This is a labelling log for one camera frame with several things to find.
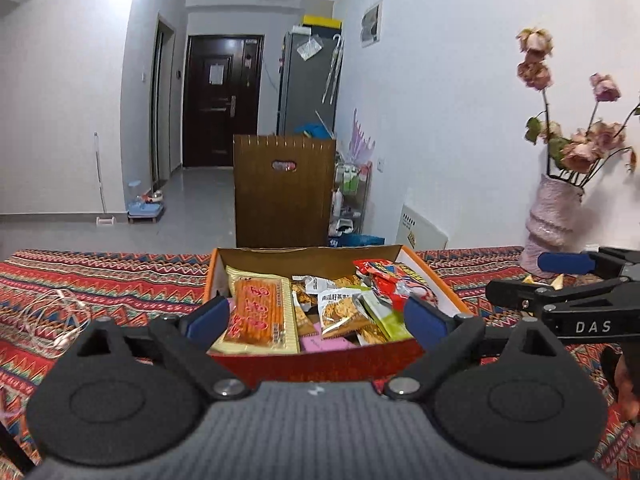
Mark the grey fridge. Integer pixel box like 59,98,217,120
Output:
277,31,344,137

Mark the red snack packet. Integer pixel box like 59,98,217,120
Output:
354,259,437,312

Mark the dried rose bouquet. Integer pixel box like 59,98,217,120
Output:
516,27,640,187

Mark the yellow box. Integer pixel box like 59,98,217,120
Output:
302,14,344,31

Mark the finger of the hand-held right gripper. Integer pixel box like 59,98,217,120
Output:
486,276,640,319
537,246,640,283

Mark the blue plastic bag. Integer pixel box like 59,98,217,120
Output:
330,232,386,249

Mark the yellow striped foil packet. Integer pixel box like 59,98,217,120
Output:
400,264,437,292

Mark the white oat crisp packet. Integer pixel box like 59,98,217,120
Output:
291,275,322,336
320,287,374,339

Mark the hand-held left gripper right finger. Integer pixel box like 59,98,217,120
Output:
382,297,558,402

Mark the blue pet feeding stand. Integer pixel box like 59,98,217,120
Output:
126,180,166,224

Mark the white mop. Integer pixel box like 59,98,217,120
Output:
93,132,117,226

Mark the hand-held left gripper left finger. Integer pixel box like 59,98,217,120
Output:
75,296,251,402

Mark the pile of orange slices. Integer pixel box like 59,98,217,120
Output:
525,274,567,291

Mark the metal storage trolley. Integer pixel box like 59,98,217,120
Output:
327,160,374,239

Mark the green white snack packet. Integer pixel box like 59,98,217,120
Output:
360,290,409,342

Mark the pink ribbed vase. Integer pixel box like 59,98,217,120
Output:
517,174,586,279

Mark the white umbrella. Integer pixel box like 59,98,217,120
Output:
322,34,346,106

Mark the orange biscuit stick packet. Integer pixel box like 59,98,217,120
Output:
210,266,301,356

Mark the framed wall panel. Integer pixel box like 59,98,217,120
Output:
361,0,384,49

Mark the pink snack packet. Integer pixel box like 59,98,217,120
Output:
300,335,362,354

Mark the dark brown door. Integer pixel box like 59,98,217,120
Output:
182,35,265,169

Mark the white flat board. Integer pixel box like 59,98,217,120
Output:
395,202,449,250

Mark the purple wall decoration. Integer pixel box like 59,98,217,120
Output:
347,107,376,164

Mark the white earphone cable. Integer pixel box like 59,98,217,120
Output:
20,287,94,357

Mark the person's right hand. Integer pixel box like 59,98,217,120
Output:
600,346,640,429

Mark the orange cardboard box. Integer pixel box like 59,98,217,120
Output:
202,244,473,387

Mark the grey interior door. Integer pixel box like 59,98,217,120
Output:
151,15,177,187

